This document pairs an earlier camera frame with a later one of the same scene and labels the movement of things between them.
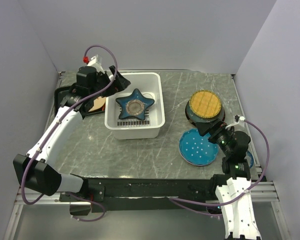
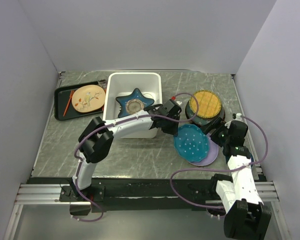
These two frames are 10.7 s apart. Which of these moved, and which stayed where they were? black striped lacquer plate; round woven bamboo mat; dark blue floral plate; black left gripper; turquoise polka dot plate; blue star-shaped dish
Moved: turquoise polka dot plate; black left gripper
Stayed: black striped lacquer plate; blue star-shaped dish; round woven bamboo mat; dark blue floral plate
